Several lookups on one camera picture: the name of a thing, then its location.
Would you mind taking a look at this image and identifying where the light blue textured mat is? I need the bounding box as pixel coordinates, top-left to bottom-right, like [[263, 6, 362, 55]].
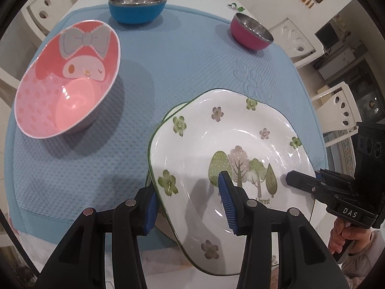
[[4, 4, 328, 244]]

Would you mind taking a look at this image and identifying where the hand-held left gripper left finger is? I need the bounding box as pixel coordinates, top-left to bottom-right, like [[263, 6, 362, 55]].
[[34, 184, 158, 289]]

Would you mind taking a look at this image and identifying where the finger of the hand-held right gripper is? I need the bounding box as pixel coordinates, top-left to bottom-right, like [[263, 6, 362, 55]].
[[319, 169, 357, 193], [285, 171, 349, 205]]

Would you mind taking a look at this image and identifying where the white sideboard cabinet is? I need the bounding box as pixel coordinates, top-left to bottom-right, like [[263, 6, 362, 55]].
[[313, 44, 369, 80]]

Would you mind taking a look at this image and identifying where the person's right hand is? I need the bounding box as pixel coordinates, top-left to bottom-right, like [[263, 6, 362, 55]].
[[328, 217, 375, 256]]

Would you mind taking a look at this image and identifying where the magenta steel bowl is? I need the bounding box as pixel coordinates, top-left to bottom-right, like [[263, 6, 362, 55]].
[[230, 13, 274, 51]]

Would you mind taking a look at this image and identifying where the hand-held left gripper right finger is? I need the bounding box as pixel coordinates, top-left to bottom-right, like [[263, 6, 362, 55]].
[[218, 171, 340, 289]]

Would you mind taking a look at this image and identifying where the person's right forearm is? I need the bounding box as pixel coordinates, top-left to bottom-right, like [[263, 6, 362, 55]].
[[340, 229, 385, 289]]

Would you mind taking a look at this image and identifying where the hexagonal tree print plate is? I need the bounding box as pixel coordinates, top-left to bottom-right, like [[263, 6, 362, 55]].
[[144, 102, 190, 187], [148, 88, 318, 276]]

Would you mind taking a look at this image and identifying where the pink cartoon bowl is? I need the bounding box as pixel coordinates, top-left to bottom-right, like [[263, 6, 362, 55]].
[[14, 20, 121, 139]]

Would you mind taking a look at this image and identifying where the blue steel bowl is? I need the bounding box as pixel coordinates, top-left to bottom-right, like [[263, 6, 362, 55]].
[[108, 0, 168, 25]]

